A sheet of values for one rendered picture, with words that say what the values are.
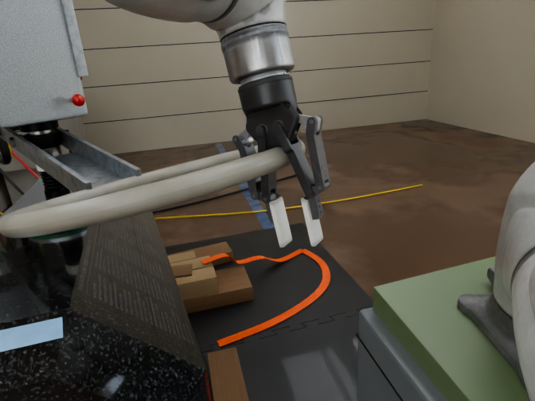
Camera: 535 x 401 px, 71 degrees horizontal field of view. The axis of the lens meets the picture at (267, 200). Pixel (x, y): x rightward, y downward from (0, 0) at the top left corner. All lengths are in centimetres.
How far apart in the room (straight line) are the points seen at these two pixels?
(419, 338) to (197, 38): 574
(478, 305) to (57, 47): 111
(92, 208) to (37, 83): 75
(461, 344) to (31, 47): 112
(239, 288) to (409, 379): 152
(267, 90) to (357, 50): 631
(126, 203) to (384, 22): 671
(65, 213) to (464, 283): 63
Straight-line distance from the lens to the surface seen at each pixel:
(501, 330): 64
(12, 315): 89
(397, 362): 67
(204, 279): 201
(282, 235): 55
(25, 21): 118
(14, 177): 440
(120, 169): 95
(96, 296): 93
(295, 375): 172
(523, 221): 53
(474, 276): 79
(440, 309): 70
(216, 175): 44
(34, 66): 117
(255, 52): 49
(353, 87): 678
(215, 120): 618
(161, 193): 43
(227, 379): 157
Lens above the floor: 125
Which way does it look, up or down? 21 degrees down
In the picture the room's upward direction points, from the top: 4 degrees counter-clockwise
